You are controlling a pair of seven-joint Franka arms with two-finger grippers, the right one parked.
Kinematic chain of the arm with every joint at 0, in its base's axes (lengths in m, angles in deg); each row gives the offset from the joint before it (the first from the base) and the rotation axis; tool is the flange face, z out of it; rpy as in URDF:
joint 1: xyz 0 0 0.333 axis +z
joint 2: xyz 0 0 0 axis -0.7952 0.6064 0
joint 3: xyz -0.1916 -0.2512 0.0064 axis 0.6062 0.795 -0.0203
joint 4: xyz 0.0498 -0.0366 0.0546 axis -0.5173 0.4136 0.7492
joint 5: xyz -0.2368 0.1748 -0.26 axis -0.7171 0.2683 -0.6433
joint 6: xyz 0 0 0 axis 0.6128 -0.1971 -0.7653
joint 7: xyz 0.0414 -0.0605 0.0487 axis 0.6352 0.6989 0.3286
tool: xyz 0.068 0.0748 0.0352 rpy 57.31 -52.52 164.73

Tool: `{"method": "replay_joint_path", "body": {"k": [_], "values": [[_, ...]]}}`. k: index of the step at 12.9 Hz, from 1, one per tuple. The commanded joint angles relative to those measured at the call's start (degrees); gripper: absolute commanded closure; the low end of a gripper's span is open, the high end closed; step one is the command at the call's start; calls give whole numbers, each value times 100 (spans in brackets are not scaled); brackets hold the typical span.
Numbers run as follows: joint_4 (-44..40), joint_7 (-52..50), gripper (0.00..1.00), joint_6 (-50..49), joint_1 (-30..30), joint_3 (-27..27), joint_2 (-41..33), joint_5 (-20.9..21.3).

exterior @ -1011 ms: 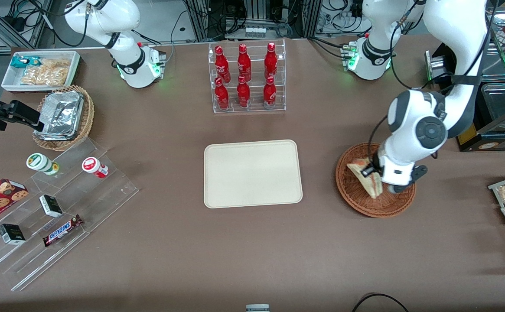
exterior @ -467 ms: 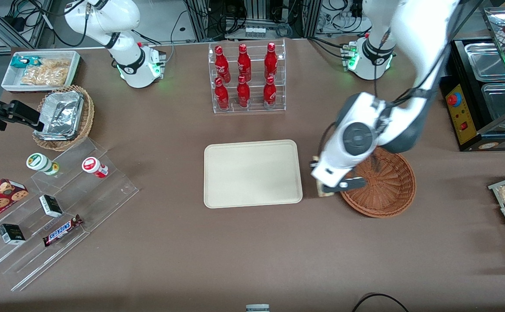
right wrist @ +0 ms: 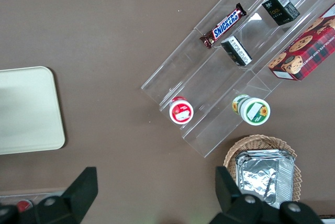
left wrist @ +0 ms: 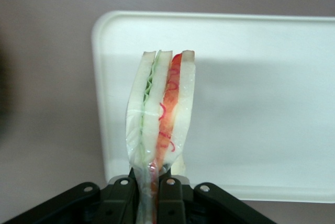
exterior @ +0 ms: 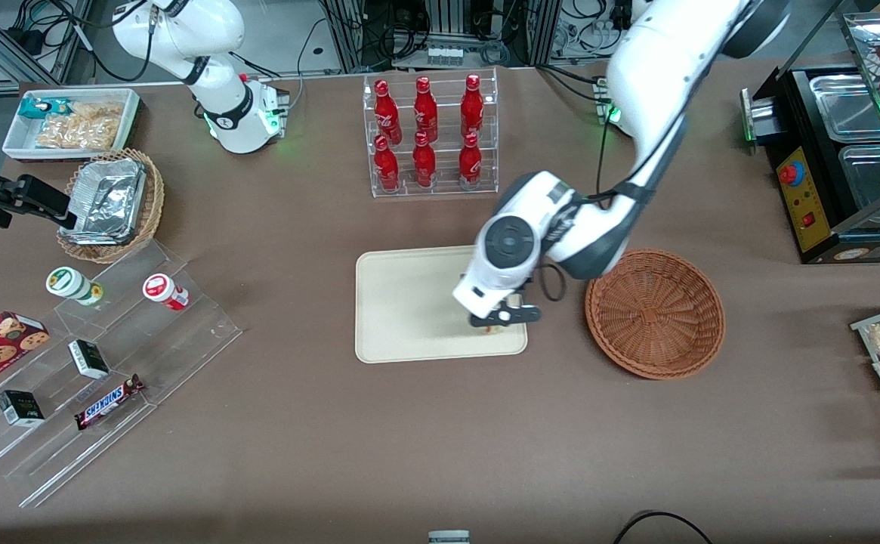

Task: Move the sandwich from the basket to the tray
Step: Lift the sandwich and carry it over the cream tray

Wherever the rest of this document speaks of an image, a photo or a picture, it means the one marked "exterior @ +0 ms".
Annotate black floor cable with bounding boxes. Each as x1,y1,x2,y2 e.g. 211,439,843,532
611,511,715,544

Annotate beige plastic tray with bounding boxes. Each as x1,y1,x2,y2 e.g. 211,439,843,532
354,245,530,365

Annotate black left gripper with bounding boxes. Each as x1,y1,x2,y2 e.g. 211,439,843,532
469,300,543,329

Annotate silver foil container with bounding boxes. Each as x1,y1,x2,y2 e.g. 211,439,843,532
58,157,148,247

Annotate Snickers chocolate bar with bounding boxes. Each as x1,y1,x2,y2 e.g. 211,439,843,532
74,373,147,431

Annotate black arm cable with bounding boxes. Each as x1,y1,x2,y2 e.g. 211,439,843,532
536,113,641,304

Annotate red cola bottle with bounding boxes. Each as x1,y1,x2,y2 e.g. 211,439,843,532
460,73,485,138
373,134,401,193
458,131,483,190
413,76,440,144
412,131,437,190
373,79,403,145

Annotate white rectangular snack bin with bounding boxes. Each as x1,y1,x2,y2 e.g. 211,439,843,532
2,88,143,162

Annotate clear bag of crackers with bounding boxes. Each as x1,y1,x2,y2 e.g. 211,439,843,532
35,101,125,151

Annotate round brown wicker basket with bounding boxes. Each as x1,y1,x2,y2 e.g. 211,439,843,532
584,248,727,381

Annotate clear acrylic step shelf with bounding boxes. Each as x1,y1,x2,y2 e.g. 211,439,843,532
0,240,243,509

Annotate small black box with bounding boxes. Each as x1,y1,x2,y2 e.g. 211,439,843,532
0,389,46,429
67,338,111,381

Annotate teal snack packet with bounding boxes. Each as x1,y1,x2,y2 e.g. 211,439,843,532
17,96,72,121

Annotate small wicker basket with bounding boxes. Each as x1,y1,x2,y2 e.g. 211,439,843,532
56,148,166,264

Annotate red lid white bottle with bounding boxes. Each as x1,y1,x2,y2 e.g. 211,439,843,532
142,273,190,312

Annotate green lid white bottle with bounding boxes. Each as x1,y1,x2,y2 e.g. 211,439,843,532
45,266,105,308

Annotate clear acrylic bottle rack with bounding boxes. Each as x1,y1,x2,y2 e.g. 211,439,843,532
362,67,500,199

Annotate black food warmer machine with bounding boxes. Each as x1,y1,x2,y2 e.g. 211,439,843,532
740,11,880,266

